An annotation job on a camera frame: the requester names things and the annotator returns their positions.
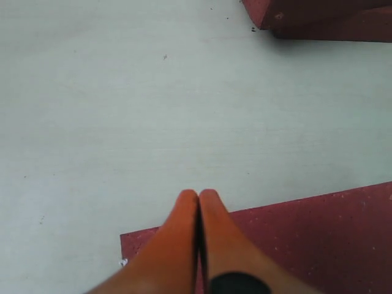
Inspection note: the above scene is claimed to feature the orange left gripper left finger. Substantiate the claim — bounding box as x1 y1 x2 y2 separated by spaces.
89 189 198 293

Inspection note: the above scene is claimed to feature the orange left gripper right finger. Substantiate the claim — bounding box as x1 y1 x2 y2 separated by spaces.
199 189 319 293

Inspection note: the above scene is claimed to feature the red brick tilted back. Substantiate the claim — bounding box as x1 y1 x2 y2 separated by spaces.
242 0 391 43

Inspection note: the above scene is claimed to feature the red brick moved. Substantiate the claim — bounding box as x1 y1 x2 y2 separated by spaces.
119 181 392 294

